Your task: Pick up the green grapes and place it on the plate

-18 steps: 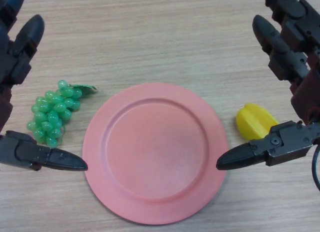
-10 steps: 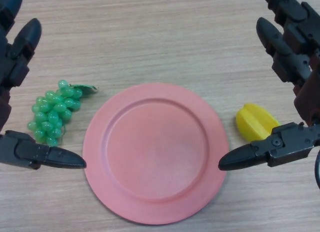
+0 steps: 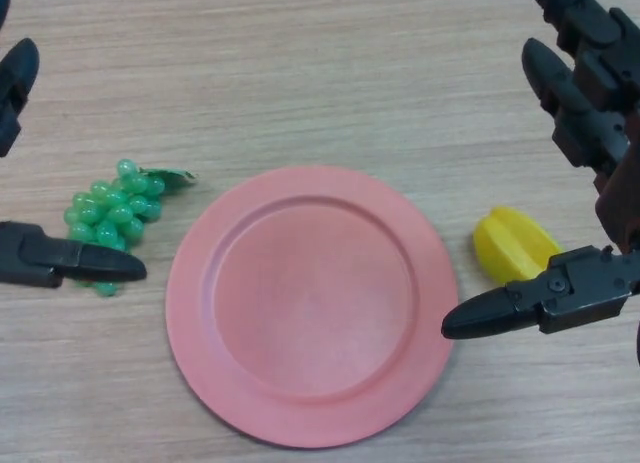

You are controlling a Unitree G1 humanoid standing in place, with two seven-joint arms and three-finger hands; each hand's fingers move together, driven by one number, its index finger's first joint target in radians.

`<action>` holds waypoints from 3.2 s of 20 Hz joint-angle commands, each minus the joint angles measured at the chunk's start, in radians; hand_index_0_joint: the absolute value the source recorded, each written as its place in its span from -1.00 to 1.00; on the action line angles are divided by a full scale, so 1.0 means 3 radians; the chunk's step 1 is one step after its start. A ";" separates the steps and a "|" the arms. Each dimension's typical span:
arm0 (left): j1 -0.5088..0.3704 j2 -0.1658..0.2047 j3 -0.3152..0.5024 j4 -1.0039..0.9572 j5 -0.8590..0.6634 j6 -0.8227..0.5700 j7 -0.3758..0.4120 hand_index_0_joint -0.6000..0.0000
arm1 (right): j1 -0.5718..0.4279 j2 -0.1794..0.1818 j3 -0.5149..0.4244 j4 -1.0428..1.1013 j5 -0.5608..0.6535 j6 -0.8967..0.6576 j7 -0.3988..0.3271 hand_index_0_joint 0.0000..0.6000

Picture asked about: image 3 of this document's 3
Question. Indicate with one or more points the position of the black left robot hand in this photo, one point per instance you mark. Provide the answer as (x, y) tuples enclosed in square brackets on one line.
[(35, 255)]

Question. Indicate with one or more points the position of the pink round plate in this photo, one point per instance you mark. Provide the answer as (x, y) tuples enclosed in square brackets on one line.
[(310, 308)]

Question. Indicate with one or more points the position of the yellow starfruit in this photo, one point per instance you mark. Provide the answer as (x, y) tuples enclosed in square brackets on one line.
[(510, 243)]

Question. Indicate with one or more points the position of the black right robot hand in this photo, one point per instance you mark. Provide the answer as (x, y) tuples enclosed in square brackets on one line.
[(610, 108)]

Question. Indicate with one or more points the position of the green grape bunch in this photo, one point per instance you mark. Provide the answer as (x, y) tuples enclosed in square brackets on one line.
[(115, 208)]

